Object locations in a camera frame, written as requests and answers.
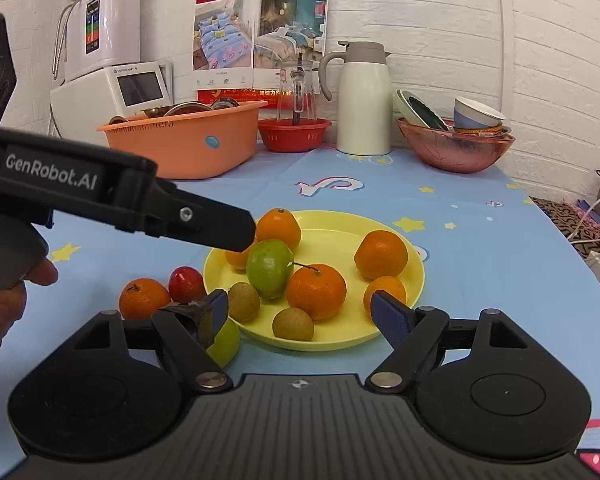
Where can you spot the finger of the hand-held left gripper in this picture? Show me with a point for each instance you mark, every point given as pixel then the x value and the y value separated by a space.
pixel 205 220

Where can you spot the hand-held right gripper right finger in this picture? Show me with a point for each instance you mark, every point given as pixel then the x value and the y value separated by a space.
pixel 387 312

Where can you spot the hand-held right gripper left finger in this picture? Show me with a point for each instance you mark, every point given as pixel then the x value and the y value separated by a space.
pixel 219 305

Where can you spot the kiwi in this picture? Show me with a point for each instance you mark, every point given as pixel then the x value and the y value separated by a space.
pixel 243 301
pixel 292 324

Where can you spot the red apple back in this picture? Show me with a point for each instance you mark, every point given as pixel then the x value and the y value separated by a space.
pixel 186 284

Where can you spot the small green apple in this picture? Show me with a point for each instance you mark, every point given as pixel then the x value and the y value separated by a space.
pixel 227 345

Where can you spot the small orange mandarin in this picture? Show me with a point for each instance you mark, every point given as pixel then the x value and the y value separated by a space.
pixel 236 260

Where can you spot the yellow plastic plate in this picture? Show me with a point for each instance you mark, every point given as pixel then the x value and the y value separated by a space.
pixel 340 332

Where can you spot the orange mandarin with stem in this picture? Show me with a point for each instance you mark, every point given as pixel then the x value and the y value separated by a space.
pixel 316 291

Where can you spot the person's left hand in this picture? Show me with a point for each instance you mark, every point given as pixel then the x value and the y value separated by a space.
pixel 5 315

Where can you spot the white appliance with screen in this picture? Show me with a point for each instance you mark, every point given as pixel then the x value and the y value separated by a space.
pixel 80 100

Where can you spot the orange plastic basket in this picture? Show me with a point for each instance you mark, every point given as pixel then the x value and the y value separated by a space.
pixel 180 145

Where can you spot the blue printed tablecloth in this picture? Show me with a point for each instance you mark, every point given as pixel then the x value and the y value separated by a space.
pixel 480 260

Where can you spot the metal bowl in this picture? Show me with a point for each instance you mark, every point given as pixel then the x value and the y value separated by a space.
pixel 185 108

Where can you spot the red plastic basket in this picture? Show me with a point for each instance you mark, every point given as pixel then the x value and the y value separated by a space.
pixel 294 136

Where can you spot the white water purifier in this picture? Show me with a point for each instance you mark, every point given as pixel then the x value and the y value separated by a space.
pixel 105 25

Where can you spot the glass pitcher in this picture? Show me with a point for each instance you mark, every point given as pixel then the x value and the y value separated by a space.
pixel 295 90

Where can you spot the pink glass bowl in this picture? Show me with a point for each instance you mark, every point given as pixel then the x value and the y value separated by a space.
pixel 455 152

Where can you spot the white thermos jug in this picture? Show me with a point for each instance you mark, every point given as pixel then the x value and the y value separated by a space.
pixel 362 105

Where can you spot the dark patterned cloth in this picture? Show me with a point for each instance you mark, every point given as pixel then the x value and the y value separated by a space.
pixel 560 215

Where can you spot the green rimmed white bowl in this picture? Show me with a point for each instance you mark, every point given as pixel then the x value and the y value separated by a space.
pixel 420 110

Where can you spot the white and blue bowl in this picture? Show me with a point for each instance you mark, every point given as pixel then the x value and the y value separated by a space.
pixel 477 112

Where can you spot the wall poster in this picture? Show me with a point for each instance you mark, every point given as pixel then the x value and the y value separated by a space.
pixel 260 30

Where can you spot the white wall pipe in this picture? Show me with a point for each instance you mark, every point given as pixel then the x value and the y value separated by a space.
pixel 504 60

